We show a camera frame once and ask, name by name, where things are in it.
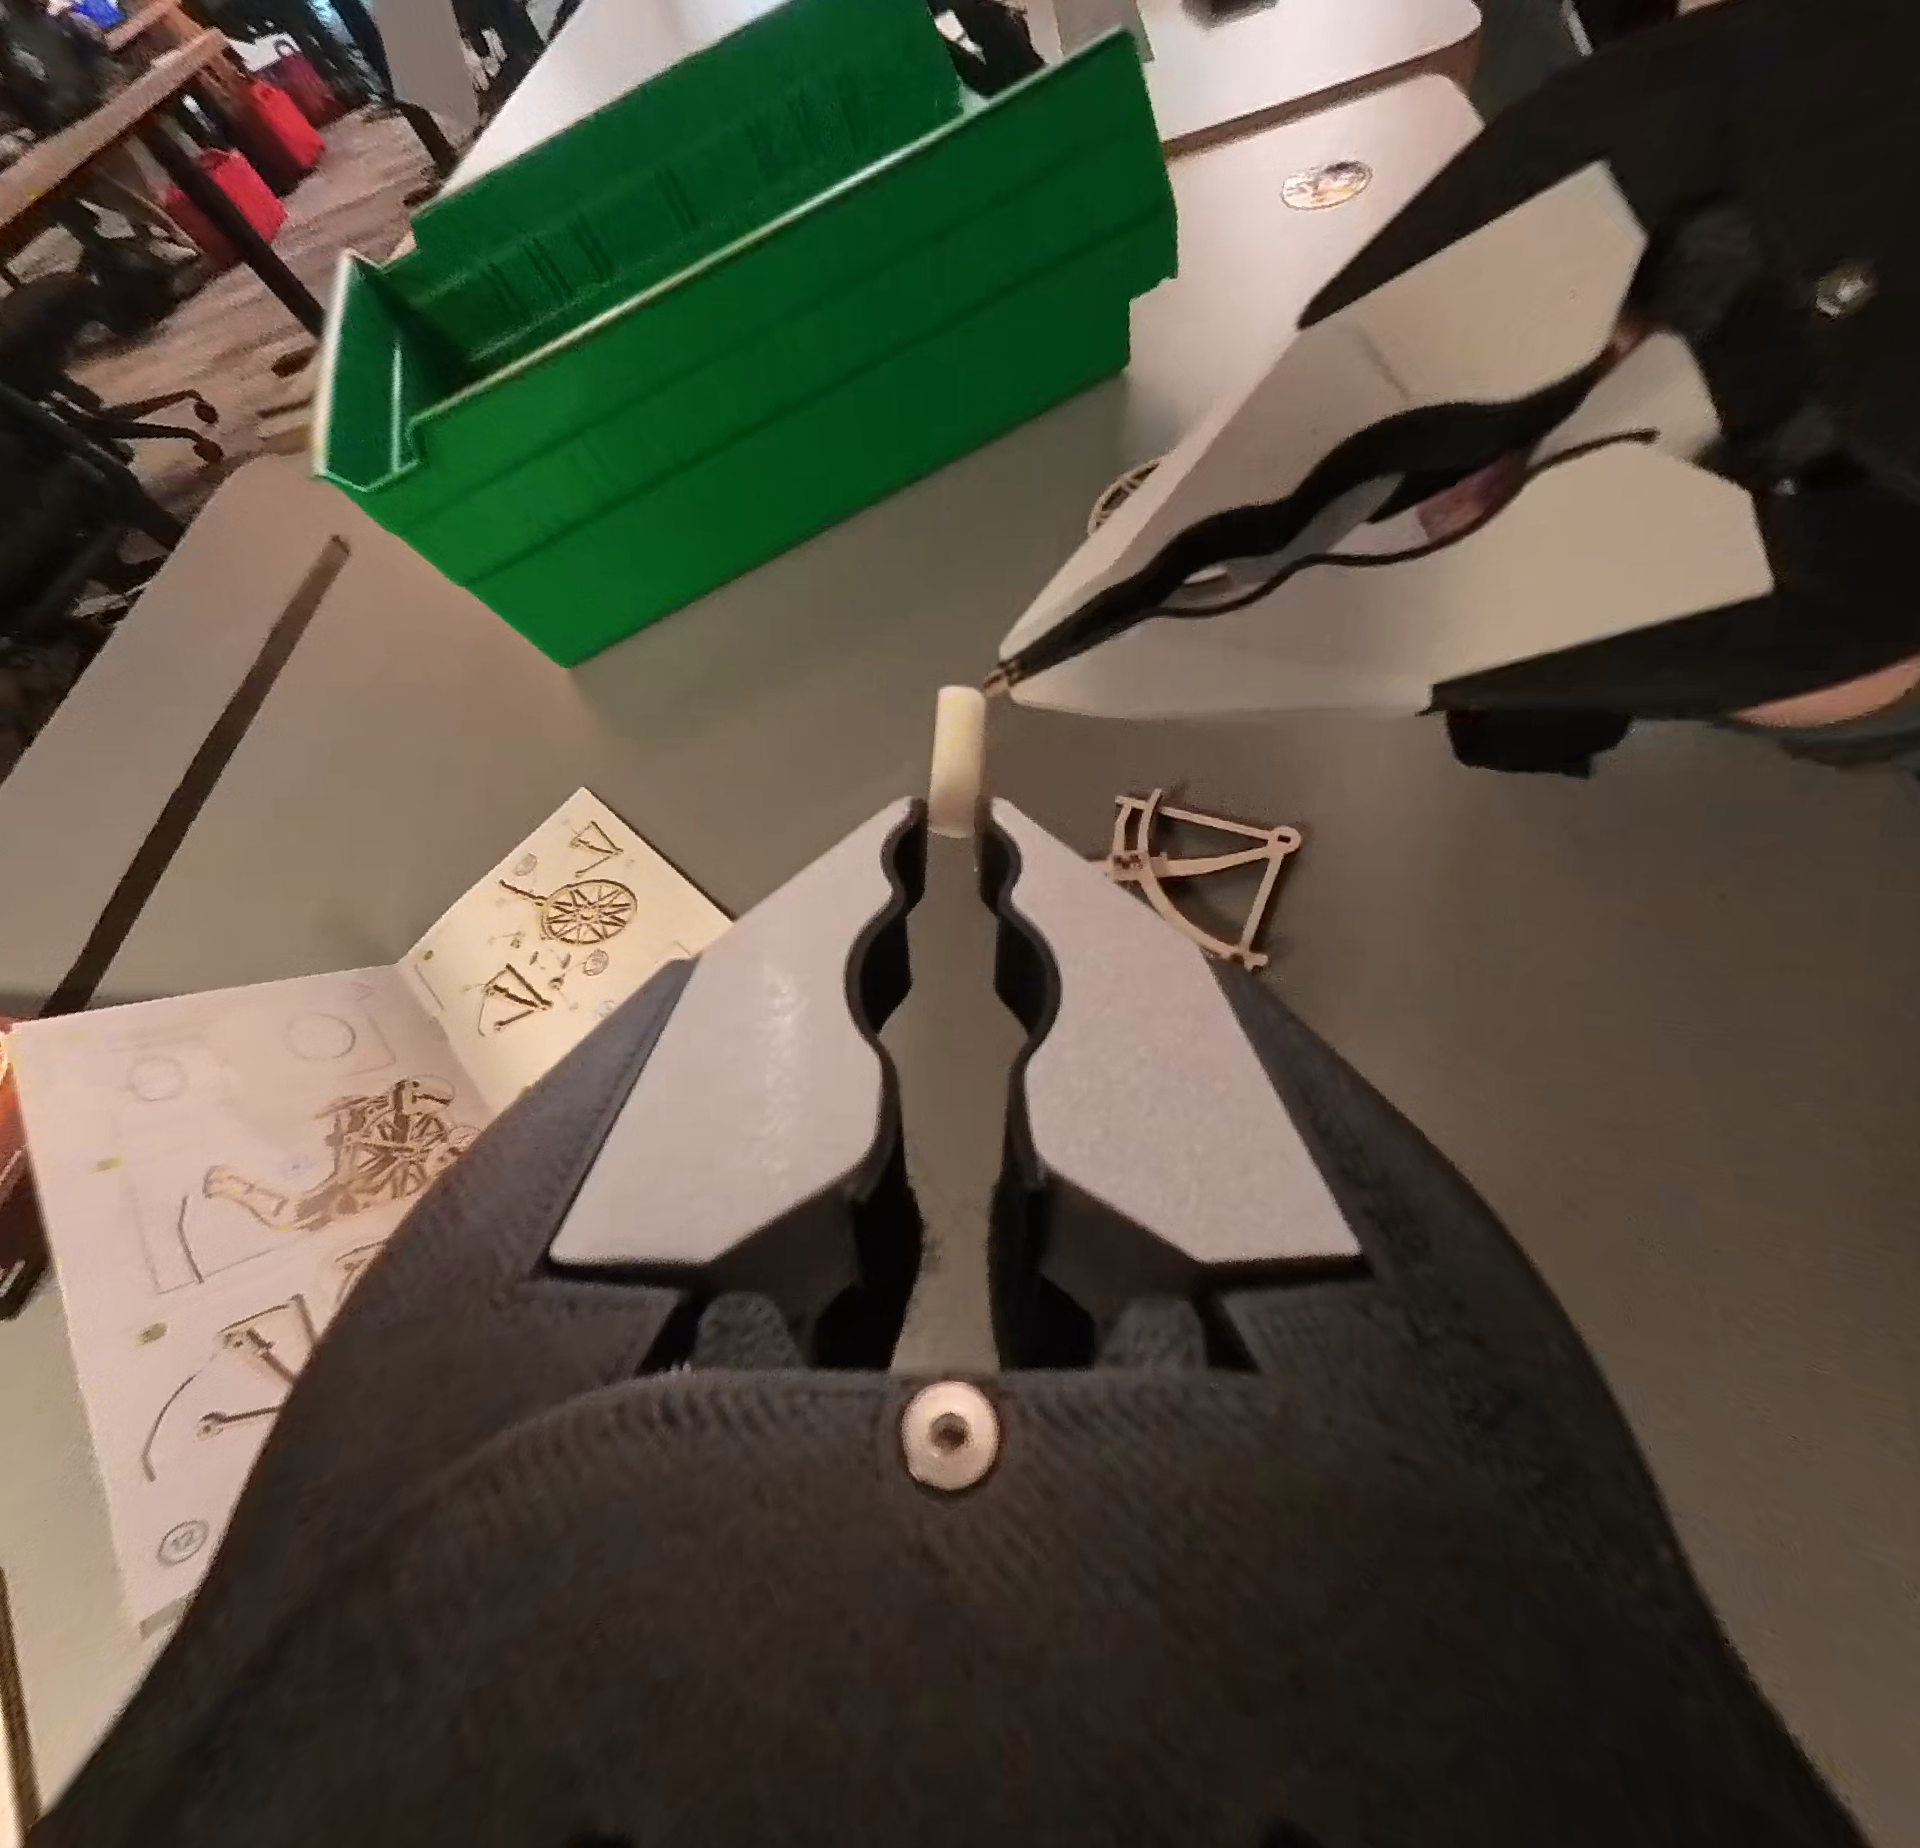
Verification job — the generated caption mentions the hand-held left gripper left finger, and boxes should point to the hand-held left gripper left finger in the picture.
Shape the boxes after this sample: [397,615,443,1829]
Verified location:
[551,794,929,1272]

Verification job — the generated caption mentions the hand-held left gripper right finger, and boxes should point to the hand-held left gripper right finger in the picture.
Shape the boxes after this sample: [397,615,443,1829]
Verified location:
[978,794,1369,1272]

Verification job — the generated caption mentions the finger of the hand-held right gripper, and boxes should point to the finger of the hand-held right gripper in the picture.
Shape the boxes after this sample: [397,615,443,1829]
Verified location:
[995,164,1656,672]
[1009,443,1777,719]

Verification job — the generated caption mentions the wooden model frame part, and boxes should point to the wooden model frame part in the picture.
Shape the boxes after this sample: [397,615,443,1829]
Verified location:
[1105,786,1309,972]

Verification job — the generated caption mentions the small cream peg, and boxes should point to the small cream peg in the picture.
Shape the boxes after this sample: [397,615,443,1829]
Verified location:
[931,684,991,842]

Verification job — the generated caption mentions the wooden spoked wheel part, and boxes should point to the wooden spoked wheel part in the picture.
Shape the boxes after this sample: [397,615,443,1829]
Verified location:
[1086,457,1225,594]

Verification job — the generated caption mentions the black object behind bin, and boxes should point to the black object behind bin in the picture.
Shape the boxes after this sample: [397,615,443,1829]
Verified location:
[913,0,1049,99]

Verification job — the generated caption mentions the paper instruction sheet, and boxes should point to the paper instruction sheet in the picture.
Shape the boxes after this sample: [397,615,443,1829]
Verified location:
[6,786,738,1633]

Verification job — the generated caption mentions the green plastic bin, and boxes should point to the green plastic bin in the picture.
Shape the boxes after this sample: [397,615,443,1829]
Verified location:
[310,0,1180,669]

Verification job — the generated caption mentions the dark cardboard box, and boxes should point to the dark cardboard box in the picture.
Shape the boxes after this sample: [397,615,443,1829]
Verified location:
[0,1023,56,1319]

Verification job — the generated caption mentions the black office chair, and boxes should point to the black office chair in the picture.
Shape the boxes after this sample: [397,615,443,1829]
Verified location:
[0,264,228,643]

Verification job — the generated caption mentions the red plastic container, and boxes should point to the red plastic container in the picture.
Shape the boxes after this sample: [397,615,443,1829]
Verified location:
[162,150,291,273]
[241,75,329,182]

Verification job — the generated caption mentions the grey divider panel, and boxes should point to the grey divider panel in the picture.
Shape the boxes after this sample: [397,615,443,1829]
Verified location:
[356,0,486,145]

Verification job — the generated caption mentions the wooden side desk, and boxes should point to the wooden side desk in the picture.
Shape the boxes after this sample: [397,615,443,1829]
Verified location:
[0,32,324,343]

